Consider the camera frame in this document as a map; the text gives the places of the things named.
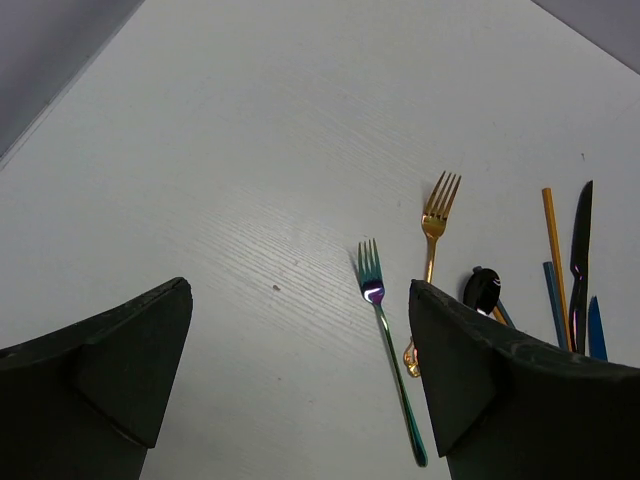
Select black spoon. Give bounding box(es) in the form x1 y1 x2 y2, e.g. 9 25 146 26
463 267 501 316

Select gold chopstick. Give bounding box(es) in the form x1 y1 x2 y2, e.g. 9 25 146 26
542 187 573 351
493 307 508 326

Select gold ornate fork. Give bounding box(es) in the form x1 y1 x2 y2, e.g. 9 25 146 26
402 170 462 379

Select iridescent rainbow fork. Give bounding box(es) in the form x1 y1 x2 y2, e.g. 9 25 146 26
357 238 428 468

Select black knife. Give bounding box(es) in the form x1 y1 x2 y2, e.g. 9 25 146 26
569 181 593 354

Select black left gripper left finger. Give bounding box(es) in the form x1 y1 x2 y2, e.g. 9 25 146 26
1 277 193 479

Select blue grey chopstick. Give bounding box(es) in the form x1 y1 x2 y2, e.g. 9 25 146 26
543 261 569 351

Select blue knife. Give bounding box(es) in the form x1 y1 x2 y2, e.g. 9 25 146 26
587 296 608 361

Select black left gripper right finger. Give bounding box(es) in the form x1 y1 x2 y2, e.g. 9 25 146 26
409 280 639 479

